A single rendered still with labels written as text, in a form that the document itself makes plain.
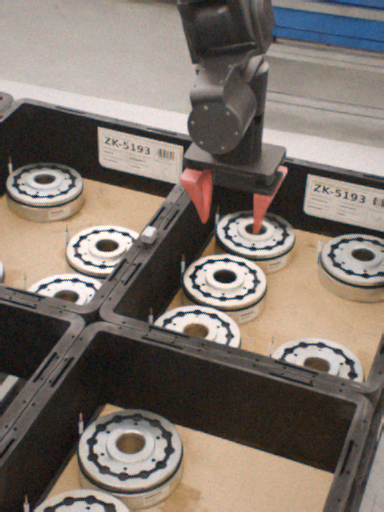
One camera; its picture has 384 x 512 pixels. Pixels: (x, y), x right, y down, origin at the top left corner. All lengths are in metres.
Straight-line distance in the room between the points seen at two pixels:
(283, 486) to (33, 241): 0.50
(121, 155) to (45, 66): 2.27
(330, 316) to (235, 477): 0.28
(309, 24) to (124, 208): 1.80
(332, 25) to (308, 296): 1.92
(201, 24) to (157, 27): 2.94
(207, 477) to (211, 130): 0.34
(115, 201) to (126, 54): 2.37
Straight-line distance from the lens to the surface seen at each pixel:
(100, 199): 1.42
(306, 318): 1.22
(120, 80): 3.57
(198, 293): 1.19
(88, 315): 1.06
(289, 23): 3.14
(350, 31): 3.11
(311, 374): 1.00
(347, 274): 1.25
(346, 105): 3.19
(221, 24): 1.03
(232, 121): 0.99
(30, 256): 1.31
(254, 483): 1.03
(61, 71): 3.63
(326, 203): 1.34
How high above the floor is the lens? 1.61
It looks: 37 degrees down
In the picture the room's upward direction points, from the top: 3 degrees clockwise
